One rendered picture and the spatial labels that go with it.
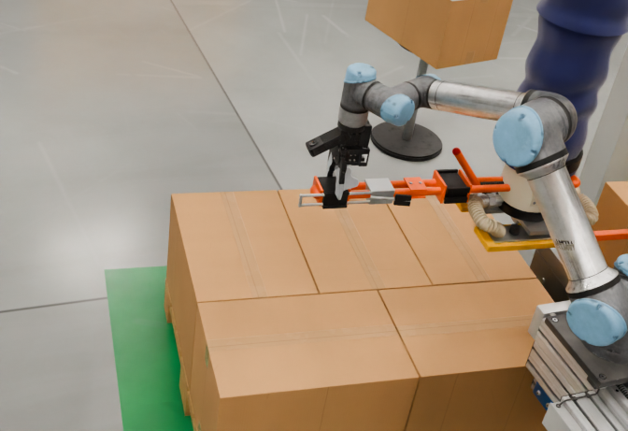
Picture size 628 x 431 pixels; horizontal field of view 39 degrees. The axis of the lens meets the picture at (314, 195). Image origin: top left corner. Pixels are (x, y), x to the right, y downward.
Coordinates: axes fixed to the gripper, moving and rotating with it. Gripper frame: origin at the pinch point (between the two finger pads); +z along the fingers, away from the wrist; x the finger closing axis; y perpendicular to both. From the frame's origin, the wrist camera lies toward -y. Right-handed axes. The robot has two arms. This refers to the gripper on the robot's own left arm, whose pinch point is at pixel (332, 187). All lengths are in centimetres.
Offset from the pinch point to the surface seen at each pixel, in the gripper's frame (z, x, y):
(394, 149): 106, 190, 105
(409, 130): 100, 198, 116
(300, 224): 55, 57, 13
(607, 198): 18, 16, 102
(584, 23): -53, -10, 54
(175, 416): 110, 23, -33
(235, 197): 55, 76, -7
